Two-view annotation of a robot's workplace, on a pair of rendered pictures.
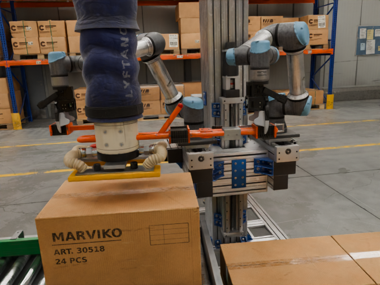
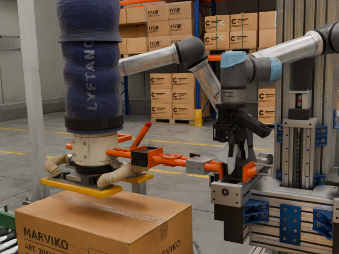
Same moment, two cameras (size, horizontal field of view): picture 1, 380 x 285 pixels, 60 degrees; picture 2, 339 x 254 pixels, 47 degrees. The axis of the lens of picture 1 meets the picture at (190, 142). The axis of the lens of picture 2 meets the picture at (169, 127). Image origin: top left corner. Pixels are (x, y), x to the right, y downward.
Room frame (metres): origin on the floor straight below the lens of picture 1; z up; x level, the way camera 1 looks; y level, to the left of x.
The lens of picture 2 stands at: (0.29, -0.86, 1.52)
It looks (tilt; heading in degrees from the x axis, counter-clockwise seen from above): 10 degrees down; 38
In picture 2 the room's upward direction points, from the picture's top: 2 degrees counter-clockwise
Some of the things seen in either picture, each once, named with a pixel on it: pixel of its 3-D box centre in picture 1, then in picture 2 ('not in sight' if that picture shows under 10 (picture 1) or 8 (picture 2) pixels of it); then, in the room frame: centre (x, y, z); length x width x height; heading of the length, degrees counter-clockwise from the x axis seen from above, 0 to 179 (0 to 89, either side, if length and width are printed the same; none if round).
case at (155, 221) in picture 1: (128, 233); (105, 253); (1.32, 0.29, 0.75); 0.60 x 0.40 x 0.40; 94
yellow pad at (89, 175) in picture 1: (116, 169); (79, 181); (1.21, 0.29, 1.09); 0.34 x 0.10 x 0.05; 93
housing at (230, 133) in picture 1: (230, 133); (199, 165); (1.33, -0.17, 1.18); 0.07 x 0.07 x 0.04; 3
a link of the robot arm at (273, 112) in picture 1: (276, 104); not in sight; (1.97, -0.52, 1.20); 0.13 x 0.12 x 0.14; 58
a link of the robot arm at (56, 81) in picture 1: (60, 81); not in sight; (1.55, 0.59, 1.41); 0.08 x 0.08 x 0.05
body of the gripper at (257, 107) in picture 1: (257, 95); (230, 122); (1.34, -0.28, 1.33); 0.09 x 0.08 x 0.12; 92
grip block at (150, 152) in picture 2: (178, 134); (147, 156); (1.32, 0.04, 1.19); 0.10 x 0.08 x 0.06; 3
